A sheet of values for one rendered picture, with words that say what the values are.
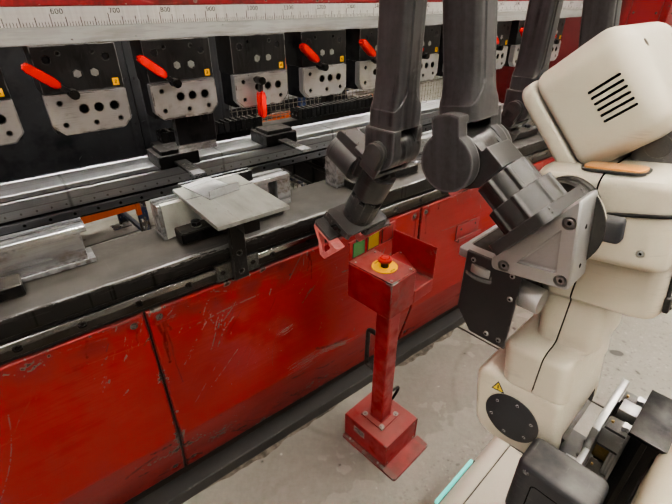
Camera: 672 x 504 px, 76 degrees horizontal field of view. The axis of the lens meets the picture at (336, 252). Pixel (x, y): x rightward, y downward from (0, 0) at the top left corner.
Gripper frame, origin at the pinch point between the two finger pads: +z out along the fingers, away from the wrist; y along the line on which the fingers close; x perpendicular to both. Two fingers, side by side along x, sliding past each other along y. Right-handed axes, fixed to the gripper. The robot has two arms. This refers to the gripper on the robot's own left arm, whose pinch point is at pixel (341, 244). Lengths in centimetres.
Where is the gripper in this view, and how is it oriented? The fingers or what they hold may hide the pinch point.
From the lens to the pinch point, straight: 84.9
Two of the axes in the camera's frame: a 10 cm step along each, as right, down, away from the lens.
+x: 6.1, 7.2, -3.3
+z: -3.1, 6.0, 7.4
